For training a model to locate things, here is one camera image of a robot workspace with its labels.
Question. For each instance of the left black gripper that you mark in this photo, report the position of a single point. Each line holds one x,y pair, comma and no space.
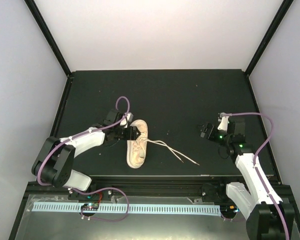
131,135

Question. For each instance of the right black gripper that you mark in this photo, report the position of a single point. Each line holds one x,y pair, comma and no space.
206,126

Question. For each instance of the white shoelace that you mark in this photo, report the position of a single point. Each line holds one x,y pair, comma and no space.
175,152

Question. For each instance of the white beige sneaker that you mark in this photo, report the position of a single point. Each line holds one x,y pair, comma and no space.
137,149

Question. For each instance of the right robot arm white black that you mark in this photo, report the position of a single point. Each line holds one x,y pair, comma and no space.
266,215

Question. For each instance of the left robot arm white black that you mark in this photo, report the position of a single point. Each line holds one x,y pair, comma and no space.
54,163

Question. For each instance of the right small circuit board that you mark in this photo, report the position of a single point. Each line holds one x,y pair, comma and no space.
229,209

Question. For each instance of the small circuit board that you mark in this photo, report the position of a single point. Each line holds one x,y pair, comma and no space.
89,207
229,209

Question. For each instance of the left small circuit board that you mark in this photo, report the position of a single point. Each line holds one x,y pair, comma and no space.
89,207

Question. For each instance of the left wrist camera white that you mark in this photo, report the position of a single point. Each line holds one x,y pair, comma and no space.
127,120

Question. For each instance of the black front frame rail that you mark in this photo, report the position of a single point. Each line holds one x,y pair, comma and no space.
208,188

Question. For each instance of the black aluminium frame left post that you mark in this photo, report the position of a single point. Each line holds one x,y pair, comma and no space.
39,19

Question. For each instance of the black aluminium frame post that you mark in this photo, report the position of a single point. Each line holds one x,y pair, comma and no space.
270,32
39,19

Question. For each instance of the light blue slotted cable duct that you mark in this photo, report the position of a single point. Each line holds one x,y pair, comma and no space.
122,208

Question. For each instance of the black aluminium frame right post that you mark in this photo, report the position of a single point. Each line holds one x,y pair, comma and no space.
270,32

